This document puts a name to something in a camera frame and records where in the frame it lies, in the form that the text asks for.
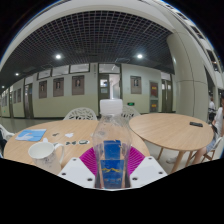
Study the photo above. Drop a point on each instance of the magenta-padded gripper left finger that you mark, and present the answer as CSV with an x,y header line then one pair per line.
x,y
76,171

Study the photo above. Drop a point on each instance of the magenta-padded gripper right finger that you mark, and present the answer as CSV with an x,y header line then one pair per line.
x,y
148,170

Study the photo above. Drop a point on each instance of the clear blue-labelled water bottle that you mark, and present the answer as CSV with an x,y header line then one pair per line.
x,y
111,140

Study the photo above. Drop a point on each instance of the white ceramic mug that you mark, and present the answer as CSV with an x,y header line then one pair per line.
x,y
45,158

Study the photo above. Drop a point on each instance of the white paper scrap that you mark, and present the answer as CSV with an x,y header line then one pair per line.
x,y
69,135

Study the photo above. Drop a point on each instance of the round wooden side table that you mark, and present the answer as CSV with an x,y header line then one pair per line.
x,y
170,131

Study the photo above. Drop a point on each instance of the light blue booklet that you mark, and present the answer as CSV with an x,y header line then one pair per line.
x,y
30,135

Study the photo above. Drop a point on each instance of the black phone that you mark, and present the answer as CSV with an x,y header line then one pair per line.
x,y
196,124

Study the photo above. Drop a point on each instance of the green exit sign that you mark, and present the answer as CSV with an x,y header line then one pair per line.
x,y
130,104

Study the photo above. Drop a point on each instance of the wooden chair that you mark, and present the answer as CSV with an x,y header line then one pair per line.
x,y
215,151

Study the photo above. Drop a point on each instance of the person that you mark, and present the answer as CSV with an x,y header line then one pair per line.
x,y
218,123
211,106

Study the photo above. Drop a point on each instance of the round ceiling lights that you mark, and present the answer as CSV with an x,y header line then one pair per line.
x,y
58,56

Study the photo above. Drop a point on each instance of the framed wall pictures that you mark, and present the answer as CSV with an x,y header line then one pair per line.
x,y
78,85

